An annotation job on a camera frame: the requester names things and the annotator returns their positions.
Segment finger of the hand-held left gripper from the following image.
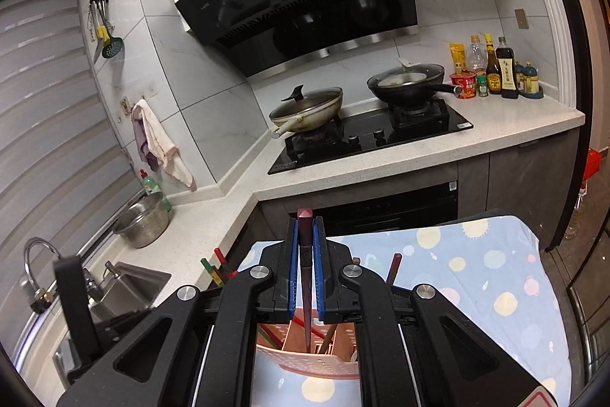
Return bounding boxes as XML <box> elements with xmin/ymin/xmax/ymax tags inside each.
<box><xmin>54</xmin><ymin>255</ymin><xmax>103</xmax><ymax>357</ymax></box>

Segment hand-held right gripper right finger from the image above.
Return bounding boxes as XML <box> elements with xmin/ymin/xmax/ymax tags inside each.
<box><xmin>312</xmin><ymin>217</ymin><xmax>544</xmax><ymax>407</ymax></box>

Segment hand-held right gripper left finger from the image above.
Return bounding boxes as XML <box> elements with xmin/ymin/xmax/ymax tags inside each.
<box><xmin>57</xmin><ymin>219</ymin><xmax>299</xmax><ymax>407</ymax></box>

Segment brown chopstick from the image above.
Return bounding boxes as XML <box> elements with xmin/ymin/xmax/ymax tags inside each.
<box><xmin>385</xmin><ymin>252</ymin><xmax>403</xmax><ymax>286</ymax></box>

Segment green chopstick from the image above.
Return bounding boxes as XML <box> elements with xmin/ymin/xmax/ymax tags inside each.
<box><xmin>200</xmin><ymin>258</ymin><xmax>225</xmax><ymax>288</ymax></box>

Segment pink perforated utensil holder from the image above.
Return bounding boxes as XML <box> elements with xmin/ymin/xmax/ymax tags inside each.
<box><xmin>255</xmin><ymin>321</ymin><xmax>363</xmax><ymax>381</ymax></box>

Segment steel sink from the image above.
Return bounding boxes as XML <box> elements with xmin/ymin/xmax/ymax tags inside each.
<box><xmin>52</xmin><ymin>261</ymin><xmax>172</xmax><ymax>389</ymax></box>

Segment chrome faucet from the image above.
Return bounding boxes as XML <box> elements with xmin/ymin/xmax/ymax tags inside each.
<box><xmin>24</xmin><ymin>236</ymin><xmax>103</xmax><ymax>312</ymax></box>

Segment black built-in oven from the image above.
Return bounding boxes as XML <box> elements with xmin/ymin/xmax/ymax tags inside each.
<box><xmin>288</xmin><ymin>181</ymin><xmax>459</xmax><ymax>238</ymax></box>

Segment steel colander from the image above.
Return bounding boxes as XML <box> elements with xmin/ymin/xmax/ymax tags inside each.
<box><xmin>112</xmin><ymin>193</ymin><xmax>171</xmax><ymax>249</ymax></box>

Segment green dish soap bottle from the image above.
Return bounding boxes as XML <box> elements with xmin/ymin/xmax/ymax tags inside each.
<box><xmin>140</xmin><ymin>169</ymin><xmax>172</xmax><ymax>212</ymax></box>

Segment black gas stove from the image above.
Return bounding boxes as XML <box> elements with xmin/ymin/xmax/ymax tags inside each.
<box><xmin>267</xmin><ymin>98</ymin><xmax>475</xmax><ymax>175</ymax></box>

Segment blue planet print tablecloth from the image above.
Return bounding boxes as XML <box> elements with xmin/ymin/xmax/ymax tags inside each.
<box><xmin>248</xmin><ymin>216</ymin><xmax>573</xmax><ymax>407</ymax></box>

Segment lidded frying pan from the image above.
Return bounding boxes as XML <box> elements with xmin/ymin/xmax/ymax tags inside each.
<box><xmin>268</xmin><ymin>85</ymin><xmax>344</xmax><ymax>138</ymax></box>

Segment purple hanging cloth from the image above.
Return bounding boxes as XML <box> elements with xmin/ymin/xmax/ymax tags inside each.
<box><xmin>133</xmin><ymin>106</ymin><xmax>158</xmax><ymax>172</ymax></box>

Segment window blinds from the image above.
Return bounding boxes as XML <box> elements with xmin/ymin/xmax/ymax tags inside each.
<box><xmin>0</xmin><ymin>0</ymin><xmax>139</xmax><ymax>341</ymax></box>

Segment beige hanging towel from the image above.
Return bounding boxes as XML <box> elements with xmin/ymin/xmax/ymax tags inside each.
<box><xmin>133</xmin><ymin>99</ymin><xmax>197</xmax><ymax>191</ymax></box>

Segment black wok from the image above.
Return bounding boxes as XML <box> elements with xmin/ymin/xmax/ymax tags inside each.
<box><xmin>367</xmin><ymin>58</ymin><xmax>464</xmax><ymax>107</ymax></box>

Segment grey base cabinet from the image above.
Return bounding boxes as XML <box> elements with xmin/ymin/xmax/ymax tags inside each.
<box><xmin>257</xmin><ymin>128</ymin><xmax>583</xmax><ymax>248</ymax></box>

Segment red instant noodle cup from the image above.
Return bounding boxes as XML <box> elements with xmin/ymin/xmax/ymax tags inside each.
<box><xmin>449</xmin><ymin>72</ymin><xmax>478</xmax><ymax>99</ymax></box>

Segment hanging metal utensil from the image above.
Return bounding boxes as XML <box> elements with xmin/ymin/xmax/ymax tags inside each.
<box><xmin>87</xmin><ymin>0</ymin><xmax>103</xmax><ymax>65</ymax></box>

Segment green skimmer spoon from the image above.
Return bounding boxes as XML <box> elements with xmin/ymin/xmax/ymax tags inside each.
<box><xmin>98</xmin><ymin>0</ymin><xmax>125</xmax><ymax>61</ymax></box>

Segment clear plastic bottle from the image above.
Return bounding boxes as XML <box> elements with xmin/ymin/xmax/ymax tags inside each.
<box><xmin>565</xmin><ymin>192</ymin><xmax>587</xmax><ymax>241</ymax></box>
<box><xmin>466</xmin><ymin>36</ymin><xmax>487</xmax><ymax>76</ymax></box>

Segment yellow label sauce bottle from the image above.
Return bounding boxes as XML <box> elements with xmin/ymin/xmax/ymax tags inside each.
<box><xmin>483</xmin><ymin>34</ymin><xmax>502</xmax><ymax>94</ymax></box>

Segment dark soy sauce bottle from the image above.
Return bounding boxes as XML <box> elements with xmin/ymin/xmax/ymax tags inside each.
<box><xmin>494</xmin><ymin>37</ymin><xmax>519</xmax><ymax>99</ymax></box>

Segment condiment jar set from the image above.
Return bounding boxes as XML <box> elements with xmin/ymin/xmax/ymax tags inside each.
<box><xmin>515</xmin><ymin>61</ymin><xmax>544</xmax><ymax>98</ymax></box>

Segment red bag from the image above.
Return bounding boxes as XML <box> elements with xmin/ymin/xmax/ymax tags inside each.
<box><xmin>586</xmin><ymin>147</ymin><xmax>602</xmax><ymax>183</ymax></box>

